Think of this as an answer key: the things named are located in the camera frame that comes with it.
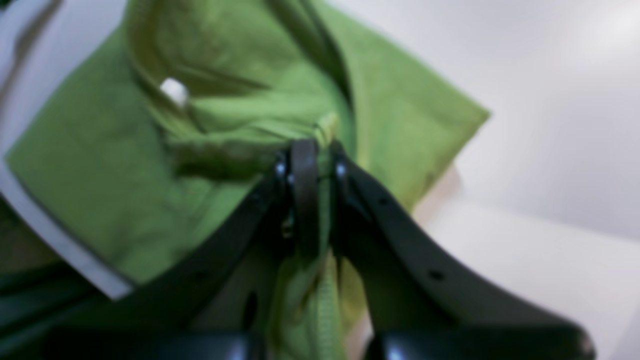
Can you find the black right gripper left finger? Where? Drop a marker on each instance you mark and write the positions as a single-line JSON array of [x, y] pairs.
[[215, 303]]

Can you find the green T-shirt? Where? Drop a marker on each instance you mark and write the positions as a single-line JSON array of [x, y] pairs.
[[149, 145]]

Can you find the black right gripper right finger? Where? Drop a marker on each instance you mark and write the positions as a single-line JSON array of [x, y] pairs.
[[425, 304]]

